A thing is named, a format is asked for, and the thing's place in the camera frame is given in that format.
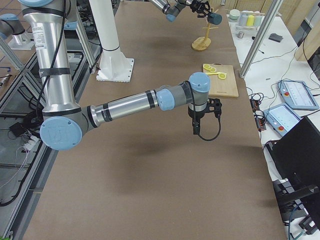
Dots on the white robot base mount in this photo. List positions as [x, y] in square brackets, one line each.
[114, 66]

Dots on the lemon slice middle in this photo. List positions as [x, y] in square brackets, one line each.
[212, 70]

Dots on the black monitor right side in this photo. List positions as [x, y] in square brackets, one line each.
[297, 158]

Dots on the lemon slice by knife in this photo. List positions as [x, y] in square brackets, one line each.
[222, 75]

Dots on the mint green cup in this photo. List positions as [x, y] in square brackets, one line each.
[234, 14]

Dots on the yellow cup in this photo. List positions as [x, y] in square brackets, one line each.
[250, 20]

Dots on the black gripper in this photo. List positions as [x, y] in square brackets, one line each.
[199, 7]
[195, 116]

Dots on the lemon slice front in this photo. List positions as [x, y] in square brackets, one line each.
[207, 67]

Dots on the blue teach pendant near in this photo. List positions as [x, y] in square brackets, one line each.
[282, 118]

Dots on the blue mug with yellow interior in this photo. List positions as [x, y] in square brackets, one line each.
[214, 18]

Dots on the grey cup lying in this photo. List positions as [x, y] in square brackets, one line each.
[243, 19]

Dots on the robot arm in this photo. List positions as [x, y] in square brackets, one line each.
[162, 58]
[172, 11]

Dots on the dark grey flat device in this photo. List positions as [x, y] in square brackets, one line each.
[275, 37]

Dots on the wooden cutting board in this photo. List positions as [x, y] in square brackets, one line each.
[222, 87]

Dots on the light blue cup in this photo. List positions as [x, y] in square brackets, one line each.
[257, 21]

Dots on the aluminium frame post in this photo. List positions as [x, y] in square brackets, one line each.
[266, 23]

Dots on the blue teach pendant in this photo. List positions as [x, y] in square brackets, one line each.
[297, 95]
[282, 118]

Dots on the blue teach pendant far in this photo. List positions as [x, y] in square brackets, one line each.
[297, 95]

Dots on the bamboo cup rack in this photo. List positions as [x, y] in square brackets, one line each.
[203, 42]

